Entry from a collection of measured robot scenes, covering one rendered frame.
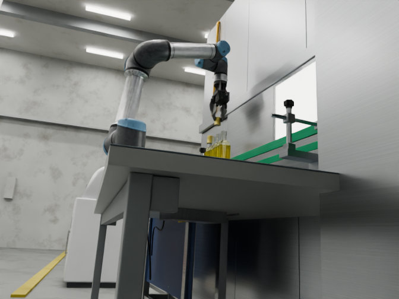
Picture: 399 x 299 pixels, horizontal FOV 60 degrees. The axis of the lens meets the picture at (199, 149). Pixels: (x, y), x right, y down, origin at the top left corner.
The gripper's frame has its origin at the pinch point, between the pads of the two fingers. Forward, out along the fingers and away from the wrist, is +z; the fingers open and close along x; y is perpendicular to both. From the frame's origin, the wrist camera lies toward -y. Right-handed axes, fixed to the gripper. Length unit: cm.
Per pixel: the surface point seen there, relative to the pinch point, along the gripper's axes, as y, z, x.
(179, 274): -3, 80, -15
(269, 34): 27, -40, 16
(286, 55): 41.2, -21.1, 16.4
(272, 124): 35.3, 11.1, 12.7
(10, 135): -1080, -226, -298
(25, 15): -789, -502, -264
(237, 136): 2.2, 8.8, 11.2
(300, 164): 78, 39, -4
